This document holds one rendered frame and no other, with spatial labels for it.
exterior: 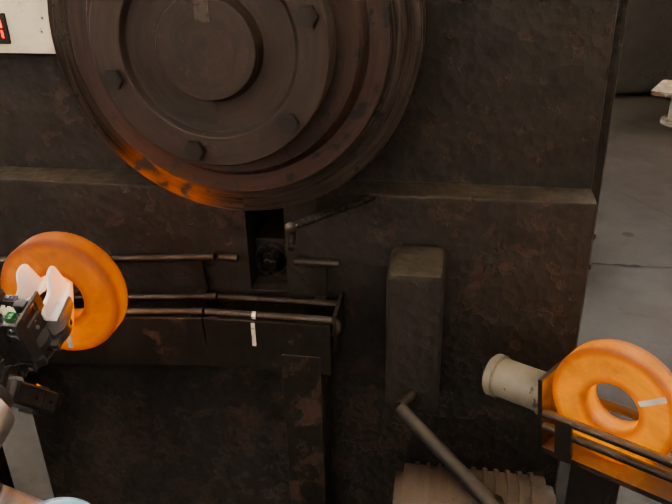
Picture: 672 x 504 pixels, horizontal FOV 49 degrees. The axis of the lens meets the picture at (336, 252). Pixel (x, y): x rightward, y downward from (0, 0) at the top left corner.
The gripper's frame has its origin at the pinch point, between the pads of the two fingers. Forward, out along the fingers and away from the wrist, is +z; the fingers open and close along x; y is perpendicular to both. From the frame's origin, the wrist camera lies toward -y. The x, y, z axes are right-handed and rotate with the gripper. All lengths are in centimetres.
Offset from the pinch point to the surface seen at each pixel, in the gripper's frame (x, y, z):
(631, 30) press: -150, -156, 384
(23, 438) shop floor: 59, -99, 34
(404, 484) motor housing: -43, -31, -6
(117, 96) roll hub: -7.7, 18.7, 12.5
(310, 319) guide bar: -28.3, -16.7, 11.1
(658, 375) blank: -72, -6, -3
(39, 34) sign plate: 13.7, 15.2, 34.1
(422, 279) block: -44.1, -8.6, 12.8
